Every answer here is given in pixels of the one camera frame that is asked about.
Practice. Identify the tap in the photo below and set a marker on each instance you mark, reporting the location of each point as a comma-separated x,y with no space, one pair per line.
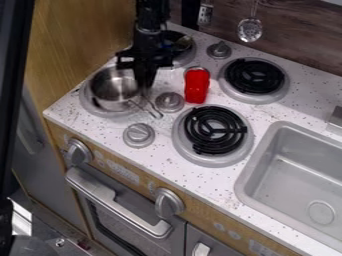
335,117

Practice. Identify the toy stove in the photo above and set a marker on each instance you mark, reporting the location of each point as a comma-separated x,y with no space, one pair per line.
214,130

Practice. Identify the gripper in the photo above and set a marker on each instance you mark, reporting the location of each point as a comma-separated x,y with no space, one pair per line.
151,56

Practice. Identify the silver pot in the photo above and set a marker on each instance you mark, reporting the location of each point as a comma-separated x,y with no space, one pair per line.
113,87

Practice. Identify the red toy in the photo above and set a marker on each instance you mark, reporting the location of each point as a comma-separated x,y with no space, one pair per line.
197,86

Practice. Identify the black tool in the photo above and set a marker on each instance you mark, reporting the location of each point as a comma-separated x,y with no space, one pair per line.
190,13

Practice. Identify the silver spatula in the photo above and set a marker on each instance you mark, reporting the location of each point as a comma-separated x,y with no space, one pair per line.
205,15

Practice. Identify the silver strainer spoon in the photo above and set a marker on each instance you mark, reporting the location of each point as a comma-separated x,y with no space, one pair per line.
250,30

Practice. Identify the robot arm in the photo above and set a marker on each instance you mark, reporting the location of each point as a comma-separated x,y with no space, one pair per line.
150,20

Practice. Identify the toy sink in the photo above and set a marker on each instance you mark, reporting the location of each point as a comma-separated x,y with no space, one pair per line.
294,180

